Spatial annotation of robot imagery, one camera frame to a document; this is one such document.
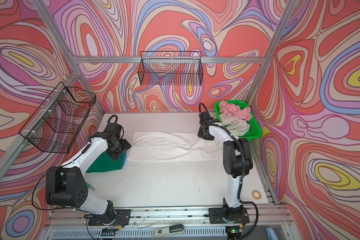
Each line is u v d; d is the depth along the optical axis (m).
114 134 0.66
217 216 0.72
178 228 0.66
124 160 0.93
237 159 0.53
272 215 0.76
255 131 1.02
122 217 0.72
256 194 0.80
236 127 1.04
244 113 1.09
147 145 1.02
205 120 0.77
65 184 0.45
